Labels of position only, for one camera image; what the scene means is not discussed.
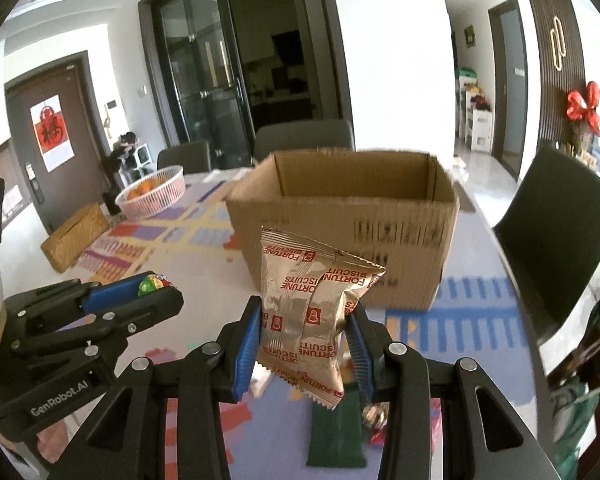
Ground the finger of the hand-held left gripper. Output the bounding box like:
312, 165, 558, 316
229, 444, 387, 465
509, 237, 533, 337
9, 287, 185, 377
2, 271, 155, 333

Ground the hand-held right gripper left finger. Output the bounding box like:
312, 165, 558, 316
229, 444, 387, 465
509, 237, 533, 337
45, 295, 264, 480

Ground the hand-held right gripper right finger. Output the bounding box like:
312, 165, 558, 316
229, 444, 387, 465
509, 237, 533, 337
344, 305, 563, 480

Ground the small colourful candy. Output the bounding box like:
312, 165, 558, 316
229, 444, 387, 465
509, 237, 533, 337
137, 272, 169, 295

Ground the pale green candy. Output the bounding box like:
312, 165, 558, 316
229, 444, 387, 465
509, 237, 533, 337
250, 365, 274, 397

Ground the gold biscuit packet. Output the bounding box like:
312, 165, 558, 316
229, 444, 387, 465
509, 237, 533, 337
255, 225, 387, 411

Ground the brown cardboard box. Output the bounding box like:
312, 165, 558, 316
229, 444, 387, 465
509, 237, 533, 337
225, 147, 461, 311

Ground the woven wicker box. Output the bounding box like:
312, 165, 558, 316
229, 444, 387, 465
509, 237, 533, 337
40, 203, 112, 273

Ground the dark green snack packet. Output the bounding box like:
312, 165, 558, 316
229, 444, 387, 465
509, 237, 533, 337
306, 385, 368, 468

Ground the pile of oranges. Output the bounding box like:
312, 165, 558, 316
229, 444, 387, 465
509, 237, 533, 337
125, 176, 168, 200

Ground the white low cabinet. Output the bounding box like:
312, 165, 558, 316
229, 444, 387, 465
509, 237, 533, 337
120, 144, 153, 186

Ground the dark green dining chair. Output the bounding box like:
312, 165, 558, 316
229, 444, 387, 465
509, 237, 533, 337
156, 140, 212, 173

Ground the brown entrance door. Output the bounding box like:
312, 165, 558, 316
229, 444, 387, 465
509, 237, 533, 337
5, 51, 106, 236

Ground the red and white door poster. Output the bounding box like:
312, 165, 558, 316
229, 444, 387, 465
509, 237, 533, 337
29, 94, 76, 171

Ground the green patterned item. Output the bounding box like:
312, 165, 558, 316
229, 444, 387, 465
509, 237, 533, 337
550, 255, 600, 480

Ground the grey dining chair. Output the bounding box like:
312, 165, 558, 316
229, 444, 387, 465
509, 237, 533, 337
252, 119, 356, 163

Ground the dark round-backed chair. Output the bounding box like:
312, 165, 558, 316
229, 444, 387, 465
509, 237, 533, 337
492, 145, 600, 346

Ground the black-framed glass sliding door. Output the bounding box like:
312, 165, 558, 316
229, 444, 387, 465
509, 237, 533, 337
138, 0, 353, 168

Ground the white shelf unit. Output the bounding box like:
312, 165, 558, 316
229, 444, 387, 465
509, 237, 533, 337
460, 67, 493, 153

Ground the grey interior door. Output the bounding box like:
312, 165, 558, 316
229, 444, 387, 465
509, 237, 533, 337
488, 0, 528, 181

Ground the red bow decoration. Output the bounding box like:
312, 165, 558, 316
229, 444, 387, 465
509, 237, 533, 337
566, 81, 600, 140

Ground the door lock handle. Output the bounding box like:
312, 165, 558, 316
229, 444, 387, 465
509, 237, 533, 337
26, 162, 46, 206

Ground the dark slatted wall panel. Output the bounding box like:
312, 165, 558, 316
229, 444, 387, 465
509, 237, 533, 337
522, 0, 600, 161

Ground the gold wall ornament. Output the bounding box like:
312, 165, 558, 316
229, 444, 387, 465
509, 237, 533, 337
550, 17, 567, 73

